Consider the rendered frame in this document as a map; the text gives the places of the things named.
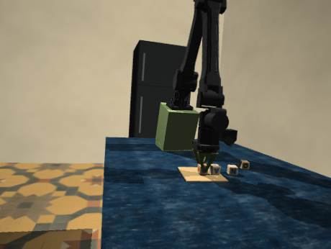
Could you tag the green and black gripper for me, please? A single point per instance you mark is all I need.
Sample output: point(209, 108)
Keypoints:
point(201, 147)

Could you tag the beige mat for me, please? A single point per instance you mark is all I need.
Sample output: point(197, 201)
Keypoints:
point(191, 175)

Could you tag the beige letter block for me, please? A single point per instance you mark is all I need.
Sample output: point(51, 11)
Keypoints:
point(244, 164)
point(232, 170)
point(199, 169)
point(214, 169)

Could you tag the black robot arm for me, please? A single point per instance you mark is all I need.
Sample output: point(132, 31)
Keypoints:
point(205, 26)

